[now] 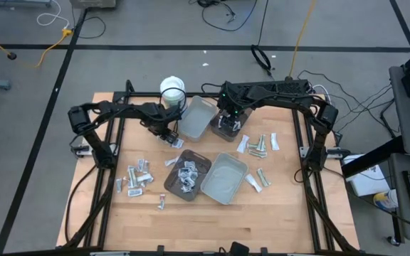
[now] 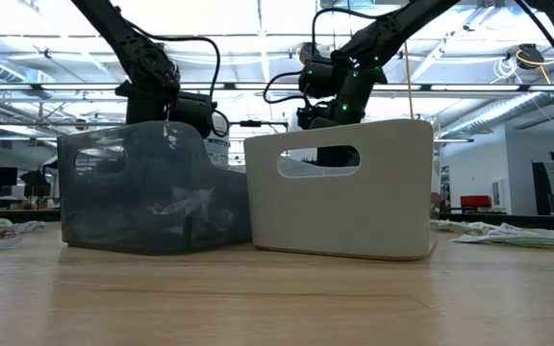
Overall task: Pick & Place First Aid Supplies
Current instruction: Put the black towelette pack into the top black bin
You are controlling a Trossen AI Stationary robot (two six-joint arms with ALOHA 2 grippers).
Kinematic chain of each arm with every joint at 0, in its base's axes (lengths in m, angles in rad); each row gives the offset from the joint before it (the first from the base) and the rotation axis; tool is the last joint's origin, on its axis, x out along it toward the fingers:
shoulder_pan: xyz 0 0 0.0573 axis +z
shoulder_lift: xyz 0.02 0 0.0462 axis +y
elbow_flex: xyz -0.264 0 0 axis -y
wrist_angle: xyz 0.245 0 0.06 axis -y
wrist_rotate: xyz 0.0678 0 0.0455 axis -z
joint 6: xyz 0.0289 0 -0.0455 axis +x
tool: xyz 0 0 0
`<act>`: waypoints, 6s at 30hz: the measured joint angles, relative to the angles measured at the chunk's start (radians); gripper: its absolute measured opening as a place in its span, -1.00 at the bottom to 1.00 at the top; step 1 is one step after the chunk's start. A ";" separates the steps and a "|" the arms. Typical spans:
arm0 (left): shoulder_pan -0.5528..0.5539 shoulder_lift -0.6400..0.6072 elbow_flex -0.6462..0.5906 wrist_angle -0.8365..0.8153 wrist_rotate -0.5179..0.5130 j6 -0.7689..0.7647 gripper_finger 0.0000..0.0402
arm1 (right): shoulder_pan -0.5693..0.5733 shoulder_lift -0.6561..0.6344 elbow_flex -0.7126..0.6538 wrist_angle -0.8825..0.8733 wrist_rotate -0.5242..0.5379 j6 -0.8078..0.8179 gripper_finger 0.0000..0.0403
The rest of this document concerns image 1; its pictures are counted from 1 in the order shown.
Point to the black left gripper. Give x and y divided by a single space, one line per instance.
162 126

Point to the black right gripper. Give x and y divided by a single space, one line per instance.
231 101

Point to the white packet with dark print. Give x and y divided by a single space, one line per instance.
190 164
177 143
183 173
220 122
193 174
135 192
238 125
162 138
185 188
187 182

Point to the white long packet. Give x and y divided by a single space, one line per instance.
171 161
242 144
253 182
274 141
144 177

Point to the white narrow packet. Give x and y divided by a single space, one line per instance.
118 185
141 165
146 166

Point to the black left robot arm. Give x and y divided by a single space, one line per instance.
119 108

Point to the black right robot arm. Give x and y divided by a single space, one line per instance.
283 97

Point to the brown translucent plastic bin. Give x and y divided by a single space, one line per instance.
243 119
172 179

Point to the grey plastic bin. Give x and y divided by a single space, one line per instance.
196 121
224 179

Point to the white wipes canister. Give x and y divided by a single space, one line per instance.
172 89

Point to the small red tipped packet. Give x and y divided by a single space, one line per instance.
161 201

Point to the black rounded object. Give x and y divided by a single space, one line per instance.
238 249

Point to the black floor puck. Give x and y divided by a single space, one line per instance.
11 55

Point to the grey metal base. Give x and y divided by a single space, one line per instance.
20 3

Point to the black caster wheel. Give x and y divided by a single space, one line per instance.
391 240

